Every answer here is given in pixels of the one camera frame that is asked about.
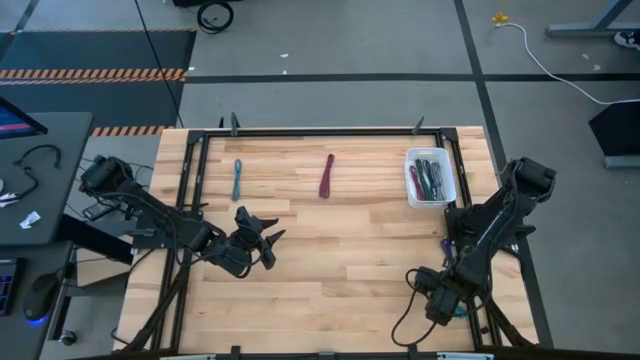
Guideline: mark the dark grey desk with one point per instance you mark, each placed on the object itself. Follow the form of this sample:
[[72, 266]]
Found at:
[[60, 200]]

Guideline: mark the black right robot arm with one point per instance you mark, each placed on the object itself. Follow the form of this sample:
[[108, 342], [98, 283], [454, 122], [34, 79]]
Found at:
[[492, 230]]

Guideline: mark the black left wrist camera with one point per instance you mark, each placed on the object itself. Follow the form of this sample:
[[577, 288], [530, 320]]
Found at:
[[235, 261]]

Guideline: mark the black computer monitor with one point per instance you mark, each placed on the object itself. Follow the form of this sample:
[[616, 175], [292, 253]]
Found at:
[[15, 125]]

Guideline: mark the magenta zip tie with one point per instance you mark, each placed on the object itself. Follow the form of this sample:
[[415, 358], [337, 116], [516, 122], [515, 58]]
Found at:
[[326, 187]]

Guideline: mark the white metal bracket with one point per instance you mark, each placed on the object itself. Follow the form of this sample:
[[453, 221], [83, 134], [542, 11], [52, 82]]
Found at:
[[187, 357], [465, 356]]

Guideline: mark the grey metal table leg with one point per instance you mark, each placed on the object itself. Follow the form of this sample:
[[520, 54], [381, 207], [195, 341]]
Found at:
[[575, 30]]

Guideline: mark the black aluminium table frame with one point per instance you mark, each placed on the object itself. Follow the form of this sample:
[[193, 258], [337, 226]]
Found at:
[[325, 132]]

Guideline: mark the person's shoe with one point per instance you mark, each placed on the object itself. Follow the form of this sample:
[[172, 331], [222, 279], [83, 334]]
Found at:
[[629, 39]]

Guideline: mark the small yellow object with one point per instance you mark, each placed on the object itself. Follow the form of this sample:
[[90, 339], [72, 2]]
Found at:
[[500, 18]]

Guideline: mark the black computer mouse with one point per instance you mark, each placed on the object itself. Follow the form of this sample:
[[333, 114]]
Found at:
[[40, 297]]

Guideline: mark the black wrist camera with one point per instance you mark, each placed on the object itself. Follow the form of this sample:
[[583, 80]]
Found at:
[[442, 306], [235, 261]]

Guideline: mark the black keyboard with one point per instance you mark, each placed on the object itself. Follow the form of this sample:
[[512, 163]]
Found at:
[[7, 287]]

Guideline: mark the black caster wheel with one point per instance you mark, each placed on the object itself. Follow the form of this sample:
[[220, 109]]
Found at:
[[67, 338]]

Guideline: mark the black mat with hazard stripes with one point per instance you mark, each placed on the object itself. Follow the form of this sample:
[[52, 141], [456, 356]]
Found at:
[[100, 50]]

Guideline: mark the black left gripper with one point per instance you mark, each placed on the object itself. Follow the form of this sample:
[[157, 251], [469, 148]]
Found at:
[[242, 245]]

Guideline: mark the white plastic bin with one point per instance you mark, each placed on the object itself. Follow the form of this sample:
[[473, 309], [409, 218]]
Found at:
[[447, 197]]

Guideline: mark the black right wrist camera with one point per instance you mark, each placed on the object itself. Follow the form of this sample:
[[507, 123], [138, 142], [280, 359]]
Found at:
[[442, 306]]

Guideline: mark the white paper scrap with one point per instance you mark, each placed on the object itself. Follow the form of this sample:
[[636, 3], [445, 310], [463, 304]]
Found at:
[[30, 220]]

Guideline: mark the black cabinet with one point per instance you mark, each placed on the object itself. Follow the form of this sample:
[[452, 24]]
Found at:
[[617, 130]]

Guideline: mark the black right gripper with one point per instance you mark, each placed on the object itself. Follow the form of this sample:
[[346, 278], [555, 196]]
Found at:
[[450, 285]]

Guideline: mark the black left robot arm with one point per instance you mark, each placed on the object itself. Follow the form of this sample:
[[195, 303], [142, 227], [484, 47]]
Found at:
[[165, 215]]

